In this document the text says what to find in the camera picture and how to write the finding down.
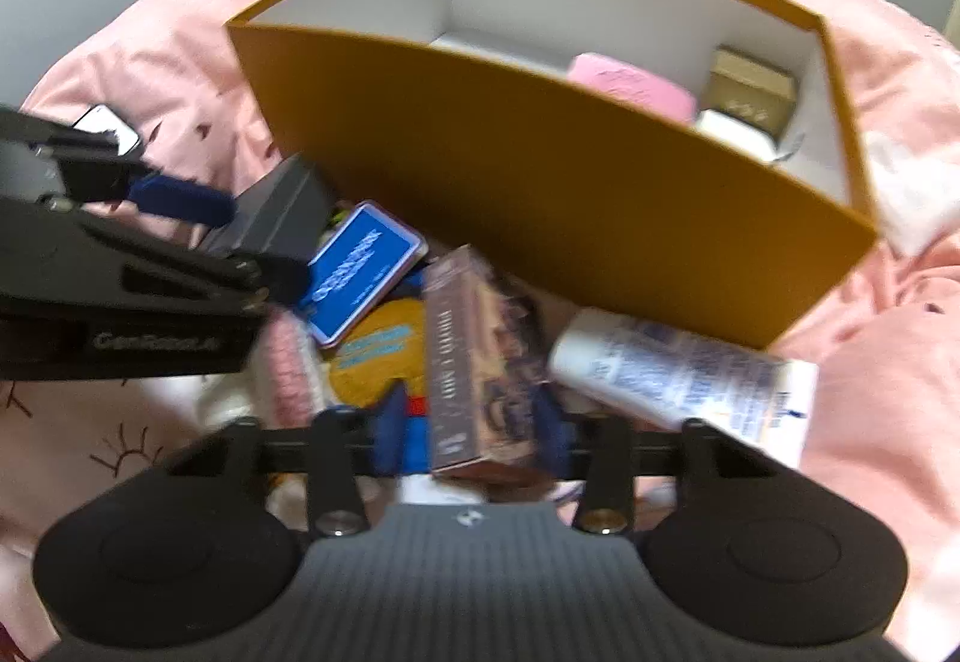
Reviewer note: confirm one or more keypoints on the dark grey box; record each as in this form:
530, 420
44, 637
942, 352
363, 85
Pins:
285, 205

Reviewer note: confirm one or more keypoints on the white tube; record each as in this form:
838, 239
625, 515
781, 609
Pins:
675, 366

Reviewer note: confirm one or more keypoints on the gold box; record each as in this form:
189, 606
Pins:
750, 81

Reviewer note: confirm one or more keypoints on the white case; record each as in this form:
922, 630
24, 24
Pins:
731, 133

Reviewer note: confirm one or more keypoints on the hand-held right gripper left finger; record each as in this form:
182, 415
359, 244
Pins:
390, 437

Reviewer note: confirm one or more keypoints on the black smartphone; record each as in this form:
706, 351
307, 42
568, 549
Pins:
105, 121

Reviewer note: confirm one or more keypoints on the pink pouch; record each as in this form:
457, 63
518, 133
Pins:
630, 83

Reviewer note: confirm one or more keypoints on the yellow and white plush toy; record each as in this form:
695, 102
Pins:
382, 355

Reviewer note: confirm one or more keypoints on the white crochet bunny plush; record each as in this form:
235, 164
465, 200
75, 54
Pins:
289, 370

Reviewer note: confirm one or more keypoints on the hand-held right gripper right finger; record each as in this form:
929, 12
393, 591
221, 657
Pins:
555, 441

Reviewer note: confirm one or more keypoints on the blue card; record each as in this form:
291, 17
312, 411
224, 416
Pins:
360, 276

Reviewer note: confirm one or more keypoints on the orange cardboard box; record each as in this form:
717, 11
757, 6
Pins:
525, 197

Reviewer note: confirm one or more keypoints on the pink printed blanket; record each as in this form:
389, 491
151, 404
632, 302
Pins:
862, 407

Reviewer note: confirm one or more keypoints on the brown patterned box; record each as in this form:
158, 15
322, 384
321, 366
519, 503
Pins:
469, 362

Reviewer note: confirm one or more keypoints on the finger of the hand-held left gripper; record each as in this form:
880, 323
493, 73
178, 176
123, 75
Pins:
180, 201
289, 280

